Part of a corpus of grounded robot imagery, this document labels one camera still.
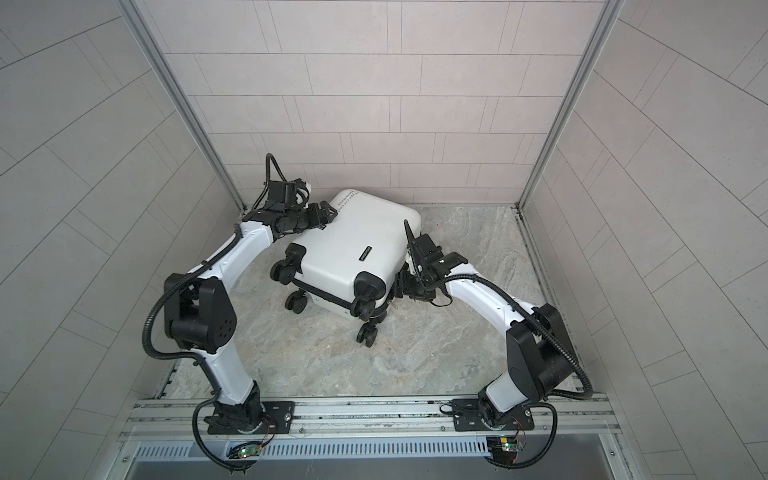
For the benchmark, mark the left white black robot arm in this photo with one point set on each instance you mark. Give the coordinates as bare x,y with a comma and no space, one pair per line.
195,319

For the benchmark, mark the right green circuit board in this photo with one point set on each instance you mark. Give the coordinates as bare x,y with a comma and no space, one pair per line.
504,450

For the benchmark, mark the aluminium mounting rail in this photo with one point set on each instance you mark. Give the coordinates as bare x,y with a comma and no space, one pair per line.
337,417

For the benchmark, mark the right aluminium corner post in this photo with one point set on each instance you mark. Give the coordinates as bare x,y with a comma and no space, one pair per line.
605,22

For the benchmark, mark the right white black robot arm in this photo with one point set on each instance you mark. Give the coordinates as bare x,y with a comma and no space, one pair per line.
540,359

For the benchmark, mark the green circuit board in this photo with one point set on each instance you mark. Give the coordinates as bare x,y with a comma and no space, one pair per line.
245,451
504,450

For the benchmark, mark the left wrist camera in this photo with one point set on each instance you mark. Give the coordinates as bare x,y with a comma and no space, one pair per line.
286,195

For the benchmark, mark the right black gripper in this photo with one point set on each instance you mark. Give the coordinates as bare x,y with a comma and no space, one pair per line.
402,286

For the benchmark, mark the aluminium corner post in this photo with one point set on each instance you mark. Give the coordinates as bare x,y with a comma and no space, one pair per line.
150,48
605,22

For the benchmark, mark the left green circuit board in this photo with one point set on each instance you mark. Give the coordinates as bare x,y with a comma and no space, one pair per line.
245,451

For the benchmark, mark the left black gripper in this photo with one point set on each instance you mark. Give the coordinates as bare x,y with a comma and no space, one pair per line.
317,219

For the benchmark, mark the white black-lined carry-on suitcase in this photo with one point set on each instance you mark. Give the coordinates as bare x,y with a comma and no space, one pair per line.
350,266

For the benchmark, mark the left aluminium corner post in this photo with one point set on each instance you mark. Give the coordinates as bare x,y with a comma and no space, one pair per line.
150,48

